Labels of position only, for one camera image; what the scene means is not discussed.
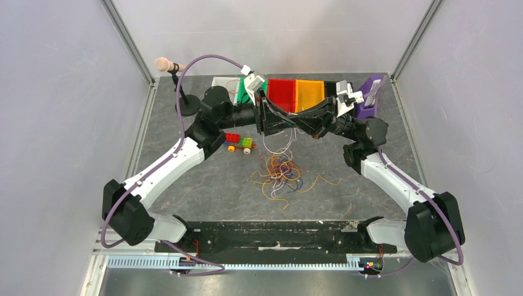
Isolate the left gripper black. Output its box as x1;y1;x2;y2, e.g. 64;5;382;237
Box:
218;87;295;136

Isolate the white cable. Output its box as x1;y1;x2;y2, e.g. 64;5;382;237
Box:
262;128;297;156

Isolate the coloured cable bundle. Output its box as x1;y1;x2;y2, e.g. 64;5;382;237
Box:
250;147;342;212

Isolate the red cable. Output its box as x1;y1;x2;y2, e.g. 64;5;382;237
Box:
226;80;241;101

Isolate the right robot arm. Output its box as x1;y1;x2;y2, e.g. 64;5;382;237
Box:
289;97;464;266

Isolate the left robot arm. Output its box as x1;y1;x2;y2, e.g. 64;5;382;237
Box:
101;86;263;252

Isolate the yellow bin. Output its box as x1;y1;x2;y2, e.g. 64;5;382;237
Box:
294;80;325;113

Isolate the red bin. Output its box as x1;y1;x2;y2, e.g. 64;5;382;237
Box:
267;78;296;113

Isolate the black bin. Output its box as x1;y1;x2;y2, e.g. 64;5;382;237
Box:
324;81;337;101

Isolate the green bin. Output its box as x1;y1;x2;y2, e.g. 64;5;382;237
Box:
235;78;251;105

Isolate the toy brick car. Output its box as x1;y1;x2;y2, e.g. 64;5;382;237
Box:
223;133;256;154

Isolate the purple metronome holder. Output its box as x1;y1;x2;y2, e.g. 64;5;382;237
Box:
355;74;389;120

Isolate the white bin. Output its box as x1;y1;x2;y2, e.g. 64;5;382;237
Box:
211;76;240;105

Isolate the pink microphone on stand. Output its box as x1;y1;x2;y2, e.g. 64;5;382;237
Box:
154;57;200;117

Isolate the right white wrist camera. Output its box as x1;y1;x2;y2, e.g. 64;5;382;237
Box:
336;80;364;117

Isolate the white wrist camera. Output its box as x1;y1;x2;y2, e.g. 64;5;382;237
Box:
336;80;364;117
241;65;266;102

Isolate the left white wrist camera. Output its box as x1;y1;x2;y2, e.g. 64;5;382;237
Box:
241;65;266;102

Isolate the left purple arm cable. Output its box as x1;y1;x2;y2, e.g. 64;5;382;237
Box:
100;54;246;278

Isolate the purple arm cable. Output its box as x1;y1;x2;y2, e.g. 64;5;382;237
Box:
359;75;464;279
100;54;246;278

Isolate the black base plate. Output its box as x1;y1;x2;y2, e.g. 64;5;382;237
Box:
177;220;397;265

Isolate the white slotted cable duct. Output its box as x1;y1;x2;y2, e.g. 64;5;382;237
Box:
107;255;368;271

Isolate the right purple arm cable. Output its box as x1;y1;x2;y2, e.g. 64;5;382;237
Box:
359;75;464;279

